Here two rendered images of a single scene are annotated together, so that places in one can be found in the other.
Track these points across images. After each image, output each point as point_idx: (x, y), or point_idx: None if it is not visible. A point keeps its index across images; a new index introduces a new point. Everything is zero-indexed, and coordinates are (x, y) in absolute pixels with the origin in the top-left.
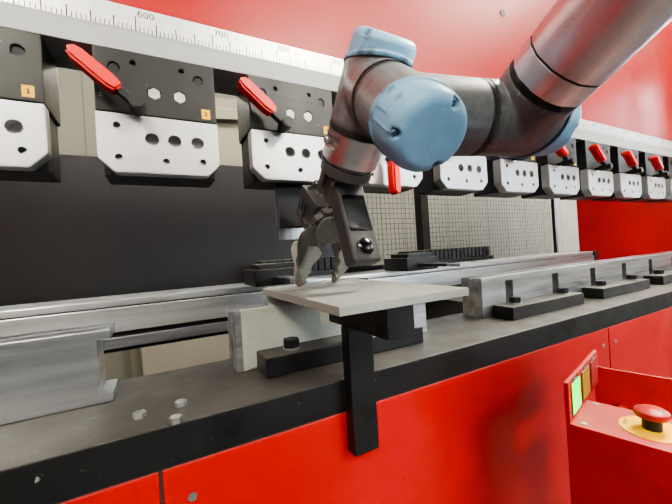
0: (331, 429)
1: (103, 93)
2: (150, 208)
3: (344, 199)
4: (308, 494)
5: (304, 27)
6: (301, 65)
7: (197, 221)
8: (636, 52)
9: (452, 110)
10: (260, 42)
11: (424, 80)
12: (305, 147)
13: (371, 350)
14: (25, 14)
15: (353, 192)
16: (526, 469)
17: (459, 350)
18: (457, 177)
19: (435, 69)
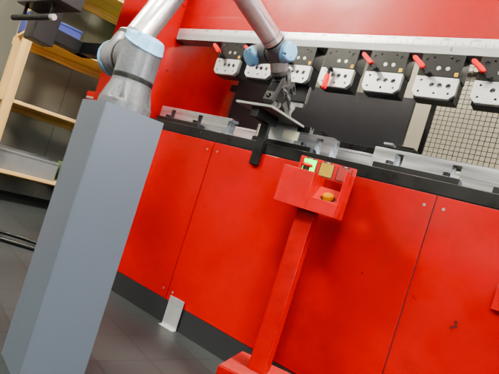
0: (249, 154)
1: None
2: (307, 109)
3: (272, 81)
4: (237, 169)
5: (315, 24)
6: (309, 38)
7: (324, 119)
8: (264, 35)
9: (249, 52)
10: (297, 33)
11: (250, 46)
12: (298, 69)
13: (265, 132)
14: (245, 38)
15: (277, 80)
16: (321, 230)
17: (304, 152)
18: (373, 84)
19: (382, 28)
